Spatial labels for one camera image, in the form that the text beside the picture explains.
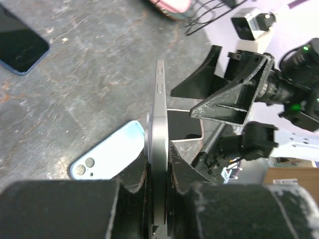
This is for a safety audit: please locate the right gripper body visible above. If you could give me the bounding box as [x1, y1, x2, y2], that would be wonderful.
[228, 38, 319, 132]

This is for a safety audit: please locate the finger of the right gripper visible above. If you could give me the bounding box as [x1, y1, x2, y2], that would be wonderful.
[190, 53, 274, 126]
[170, 45, 228, 100]

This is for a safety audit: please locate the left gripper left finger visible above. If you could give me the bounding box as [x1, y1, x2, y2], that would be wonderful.
[112, 159, 149, 194]

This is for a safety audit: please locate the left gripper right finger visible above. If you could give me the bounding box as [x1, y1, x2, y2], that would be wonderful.
[168, 141, 217, 194]

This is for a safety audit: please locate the light blue phone case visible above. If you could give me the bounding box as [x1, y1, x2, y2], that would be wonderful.
[70, 120, 145, 180]

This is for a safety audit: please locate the black phone with stand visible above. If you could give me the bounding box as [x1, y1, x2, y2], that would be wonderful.
[145, 60, 169, 226]

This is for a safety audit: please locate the pink phone case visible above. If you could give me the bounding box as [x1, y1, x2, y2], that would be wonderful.
[168, 119, 204, 142]

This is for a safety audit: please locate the dark green phone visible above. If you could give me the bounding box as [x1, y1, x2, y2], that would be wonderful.
[160, 109, 217, 142]

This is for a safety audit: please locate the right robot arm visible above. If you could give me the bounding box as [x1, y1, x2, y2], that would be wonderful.
[170, 38, 319, 184]

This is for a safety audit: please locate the blue-edged black phone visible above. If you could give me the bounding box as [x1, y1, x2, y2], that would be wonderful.
[0, 4, 50, 75]

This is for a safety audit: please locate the pink bowl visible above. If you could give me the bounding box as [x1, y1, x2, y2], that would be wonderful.
[150, 0, 191, 14]

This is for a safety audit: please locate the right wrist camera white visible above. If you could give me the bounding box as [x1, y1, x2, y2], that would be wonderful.
[231, 7, 277, 54]

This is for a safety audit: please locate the black wire basket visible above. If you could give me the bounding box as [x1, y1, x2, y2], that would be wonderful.
[183, 0, 247, 36]

